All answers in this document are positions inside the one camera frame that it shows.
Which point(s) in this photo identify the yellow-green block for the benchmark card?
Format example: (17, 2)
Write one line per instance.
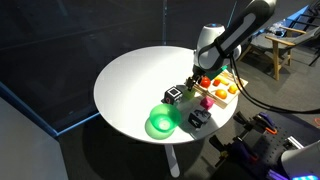
(189, 94)

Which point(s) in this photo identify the black perforated breadboard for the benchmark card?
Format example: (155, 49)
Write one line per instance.
(286, 130)

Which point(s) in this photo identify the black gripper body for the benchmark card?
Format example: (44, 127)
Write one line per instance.
(197, 74)

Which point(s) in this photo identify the magenta block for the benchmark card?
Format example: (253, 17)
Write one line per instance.
(207, 103)

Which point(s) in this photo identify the grey vertical post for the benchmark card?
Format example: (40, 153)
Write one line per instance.
(164, 21)

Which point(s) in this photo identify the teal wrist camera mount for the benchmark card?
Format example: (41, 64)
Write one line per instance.
(220, 70)

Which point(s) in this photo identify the wooden crate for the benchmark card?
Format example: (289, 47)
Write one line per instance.
(230, 100)

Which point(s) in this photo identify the white device with blue light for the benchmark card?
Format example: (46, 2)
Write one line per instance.
(301, 161)

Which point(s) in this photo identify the black and purple clamp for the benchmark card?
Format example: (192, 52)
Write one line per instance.
(230, 150)

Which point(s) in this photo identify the white table leg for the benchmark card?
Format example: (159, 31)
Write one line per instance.
(172, 161)

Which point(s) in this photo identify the large yellow toy lemon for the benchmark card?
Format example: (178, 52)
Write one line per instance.
(233, 88)

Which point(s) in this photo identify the blue frame rail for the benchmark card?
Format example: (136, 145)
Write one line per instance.
(40, 125)

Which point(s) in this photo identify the black cube with white square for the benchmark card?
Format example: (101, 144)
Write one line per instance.
(172, 95)

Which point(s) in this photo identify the toy orange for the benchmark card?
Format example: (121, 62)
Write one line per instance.
(221, 94)

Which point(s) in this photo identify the yellow toy banana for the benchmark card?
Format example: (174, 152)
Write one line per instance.
(224, 80)

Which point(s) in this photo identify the wooden chair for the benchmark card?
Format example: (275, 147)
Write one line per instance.
(283, 43)

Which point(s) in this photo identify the zebra print cube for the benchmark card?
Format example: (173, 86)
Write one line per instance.
(199, 119)

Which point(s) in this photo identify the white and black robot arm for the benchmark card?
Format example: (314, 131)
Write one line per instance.
(230, 33)

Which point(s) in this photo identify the black bar clamp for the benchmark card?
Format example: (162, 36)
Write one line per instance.
(245, 121)

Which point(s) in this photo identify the small red toy fruit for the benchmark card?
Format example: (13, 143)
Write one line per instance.
(216, 82)

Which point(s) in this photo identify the green translucent bowl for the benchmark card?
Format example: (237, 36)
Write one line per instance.
(165, 116)

